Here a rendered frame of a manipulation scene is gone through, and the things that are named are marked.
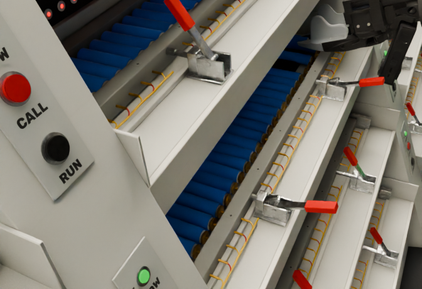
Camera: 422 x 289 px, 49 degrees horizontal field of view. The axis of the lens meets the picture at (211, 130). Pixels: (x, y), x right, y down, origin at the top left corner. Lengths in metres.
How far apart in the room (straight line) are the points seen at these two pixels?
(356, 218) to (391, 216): 0.27
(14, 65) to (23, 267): 0.13
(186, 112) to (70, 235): 0.17
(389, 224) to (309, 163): 0.46
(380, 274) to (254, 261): 0.49
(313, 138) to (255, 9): 0.20
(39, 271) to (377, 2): 0.59
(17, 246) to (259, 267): 0.29
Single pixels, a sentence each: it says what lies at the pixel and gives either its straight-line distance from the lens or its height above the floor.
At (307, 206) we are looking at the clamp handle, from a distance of 0.53.
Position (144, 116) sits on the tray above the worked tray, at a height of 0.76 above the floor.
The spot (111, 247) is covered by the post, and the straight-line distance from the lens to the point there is 0.33.
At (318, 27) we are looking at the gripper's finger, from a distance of 0.79.
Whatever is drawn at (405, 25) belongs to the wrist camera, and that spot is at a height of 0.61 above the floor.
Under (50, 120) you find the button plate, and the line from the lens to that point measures 0.30.
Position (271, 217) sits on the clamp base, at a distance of 0.56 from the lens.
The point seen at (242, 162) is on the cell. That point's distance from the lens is 0.60.
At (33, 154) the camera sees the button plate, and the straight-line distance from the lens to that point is 0.29.
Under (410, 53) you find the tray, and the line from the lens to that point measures 1.27.
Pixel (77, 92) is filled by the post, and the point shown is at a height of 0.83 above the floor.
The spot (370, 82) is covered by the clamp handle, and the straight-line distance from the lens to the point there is 0.73.
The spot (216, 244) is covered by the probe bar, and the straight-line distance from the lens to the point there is 0.51.
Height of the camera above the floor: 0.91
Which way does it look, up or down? 27 degrees down
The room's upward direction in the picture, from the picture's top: 26 degrees counter-clockwise
